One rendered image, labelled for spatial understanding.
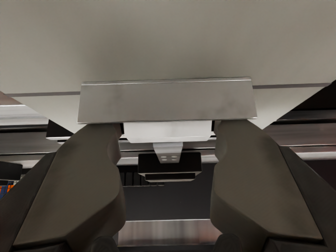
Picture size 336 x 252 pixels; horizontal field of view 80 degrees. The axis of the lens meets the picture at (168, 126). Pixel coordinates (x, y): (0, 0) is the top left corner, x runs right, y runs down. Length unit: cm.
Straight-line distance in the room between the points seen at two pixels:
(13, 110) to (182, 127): 18
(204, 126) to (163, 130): 4
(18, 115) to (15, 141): 28
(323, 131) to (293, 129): 6
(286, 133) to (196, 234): 35
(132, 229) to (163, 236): 3
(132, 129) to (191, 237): 11
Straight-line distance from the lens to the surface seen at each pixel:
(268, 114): 17
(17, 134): 57
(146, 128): 17
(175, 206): 71
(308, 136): 53
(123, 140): 23
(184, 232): 21
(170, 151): 26
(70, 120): 17
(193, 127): 17
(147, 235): 21
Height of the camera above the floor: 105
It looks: 18 degrees down
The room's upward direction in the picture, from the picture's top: 178 degrees clockwise
